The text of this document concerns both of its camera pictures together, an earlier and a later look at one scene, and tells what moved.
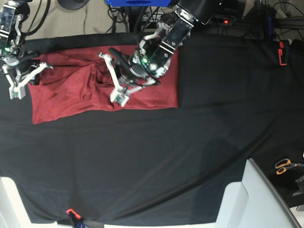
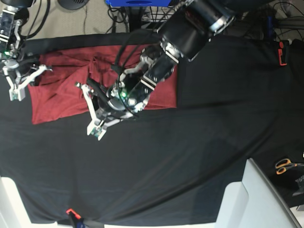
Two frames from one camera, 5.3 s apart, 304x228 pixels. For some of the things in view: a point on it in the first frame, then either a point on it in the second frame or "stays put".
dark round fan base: [72, 4] stays put
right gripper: [122, 76] -> [106, 108]
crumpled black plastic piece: [300, 182] stays put
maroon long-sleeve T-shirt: [80, 82] stays put
